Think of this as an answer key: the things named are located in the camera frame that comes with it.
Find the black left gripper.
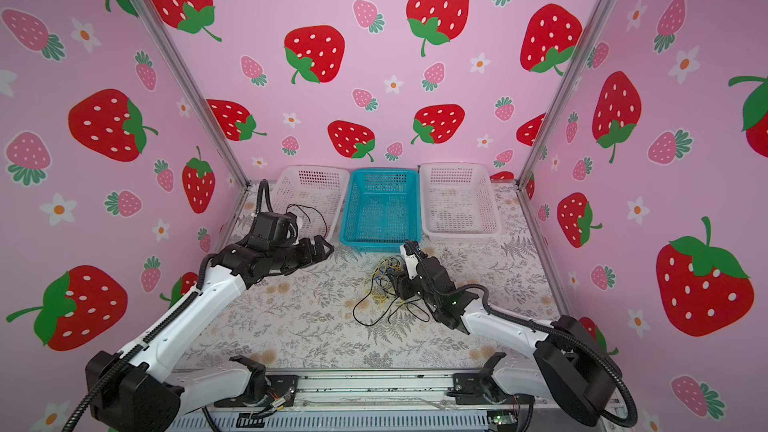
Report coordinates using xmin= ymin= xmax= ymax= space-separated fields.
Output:
xmin=271 ymin=234 xmax=335 ymax=274

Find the long black cable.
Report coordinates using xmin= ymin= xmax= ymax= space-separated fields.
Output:
xmin=351 ymin=287 xmax=433 ymax=328

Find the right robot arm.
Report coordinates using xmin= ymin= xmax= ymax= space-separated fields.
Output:
xmin=390 ymin=241 xmax=639 ymax=428

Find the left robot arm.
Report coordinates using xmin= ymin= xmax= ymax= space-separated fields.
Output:
xmin=63 ymin=212 xmax=334 ymax=431

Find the left white plastic basket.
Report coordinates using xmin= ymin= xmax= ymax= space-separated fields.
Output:
xmin=270 ymin=165 xmax=350 ymax=241

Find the white plastic basket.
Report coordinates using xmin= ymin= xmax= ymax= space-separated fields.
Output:
xmin=270 ymin=165 xmax=350 ymax=241
xmin=419 ymin=163 xmax=502 ymax=243

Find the teal plastic basket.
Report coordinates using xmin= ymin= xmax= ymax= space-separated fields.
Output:
xmin=339 ymin=168 xmax=423 ymax=254

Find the right white plastic basket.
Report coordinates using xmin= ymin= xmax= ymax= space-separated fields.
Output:
xmin=419 ymin=163 xmax=502 ymax=243

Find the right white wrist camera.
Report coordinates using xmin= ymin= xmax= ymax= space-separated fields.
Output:
xmin=400 ymin=241 xmax=419 ymax=280

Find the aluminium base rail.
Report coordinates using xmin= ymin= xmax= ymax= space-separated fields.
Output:
xmin=170 ymin=369 xmax=585 ymax=431

